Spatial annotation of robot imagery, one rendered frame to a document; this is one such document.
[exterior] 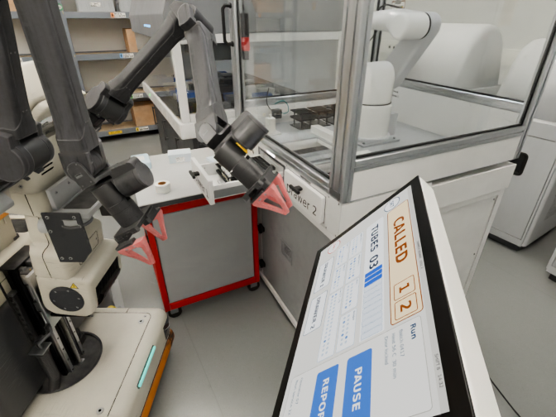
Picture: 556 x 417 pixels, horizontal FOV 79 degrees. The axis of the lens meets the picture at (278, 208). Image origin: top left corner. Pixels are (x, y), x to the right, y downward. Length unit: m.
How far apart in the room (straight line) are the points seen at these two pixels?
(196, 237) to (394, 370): 1.44
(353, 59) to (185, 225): 1.10
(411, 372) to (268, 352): 1.48
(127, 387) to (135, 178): 0.97
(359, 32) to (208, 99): 0.43
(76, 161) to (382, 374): 0.66
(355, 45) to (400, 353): 0.79
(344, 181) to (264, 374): 1.06
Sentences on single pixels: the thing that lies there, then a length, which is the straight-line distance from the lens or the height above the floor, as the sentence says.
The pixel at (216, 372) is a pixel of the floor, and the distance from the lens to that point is 1.83.
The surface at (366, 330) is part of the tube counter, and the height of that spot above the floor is 1.10.
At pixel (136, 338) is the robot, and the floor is 0.28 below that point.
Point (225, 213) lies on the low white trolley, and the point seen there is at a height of 0.61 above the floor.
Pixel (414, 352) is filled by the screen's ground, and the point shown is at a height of 1.16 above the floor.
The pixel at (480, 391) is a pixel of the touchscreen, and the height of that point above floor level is 1.19.
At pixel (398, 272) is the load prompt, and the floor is 1.15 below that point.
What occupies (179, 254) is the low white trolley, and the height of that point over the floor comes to 0.44.
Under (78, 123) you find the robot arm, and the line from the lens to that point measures 0.76.
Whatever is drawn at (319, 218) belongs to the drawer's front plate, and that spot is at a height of 0.85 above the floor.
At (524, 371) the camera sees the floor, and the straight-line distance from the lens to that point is 2.16.
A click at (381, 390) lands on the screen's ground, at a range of 0.44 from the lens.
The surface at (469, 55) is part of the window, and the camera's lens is 1.36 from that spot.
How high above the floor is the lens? 1.49
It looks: 30 degrees down
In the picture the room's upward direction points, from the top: straight up
